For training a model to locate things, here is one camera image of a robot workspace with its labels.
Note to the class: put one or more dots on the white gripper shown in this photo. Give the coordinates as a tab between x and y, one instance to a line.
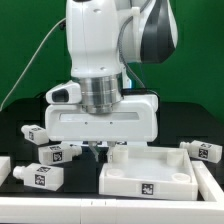
132	119

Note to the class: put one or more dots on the white square tabletop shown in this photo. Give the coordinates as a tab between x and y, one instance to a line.
149	172

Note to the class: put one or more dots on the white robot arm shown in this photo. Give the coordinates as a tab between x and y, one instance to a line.
98	104

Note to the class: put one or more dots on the white tag sheet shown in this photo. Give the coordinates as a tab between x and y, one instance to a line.
80	143

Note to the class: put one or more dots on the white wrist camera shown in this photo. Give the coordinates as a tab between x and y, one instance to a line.
68	93

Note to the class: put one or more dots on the white fence left wall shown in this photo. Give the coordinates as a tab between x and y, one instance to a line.
5	168

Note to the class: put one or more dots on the white fence wall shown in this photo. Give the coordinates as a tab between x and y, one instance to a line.
112	211
5	168
208	186

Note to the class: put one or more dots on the white fence front wall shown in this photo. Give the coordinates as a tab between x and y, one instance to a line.
112	211

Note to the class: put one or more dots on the white fence right wall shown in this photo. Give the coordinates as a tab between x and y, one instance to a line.
208	186

